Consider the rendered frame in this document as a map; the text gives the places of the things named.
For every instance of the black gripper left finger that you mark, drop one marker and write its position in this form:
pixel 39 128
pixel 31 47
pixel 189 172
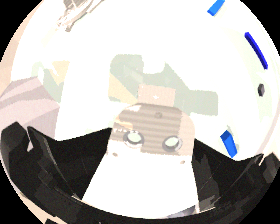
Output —
pixel 75 159

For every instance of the blue long bar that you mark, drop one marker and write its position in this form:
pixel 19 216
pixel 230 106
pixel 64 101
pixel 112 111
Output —
pixel 213 9

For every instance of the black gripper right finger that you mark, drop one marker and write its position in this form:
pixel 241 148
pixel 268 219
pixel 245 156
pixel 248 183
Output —
pixel 215 173

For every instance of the short blue bar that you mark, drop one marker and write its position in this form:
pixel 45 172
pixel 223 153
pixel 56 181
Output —
pixel 227 139

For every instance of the dark blue rectangular bar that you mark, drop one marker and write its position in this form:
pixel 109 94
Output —
pixel 256 49

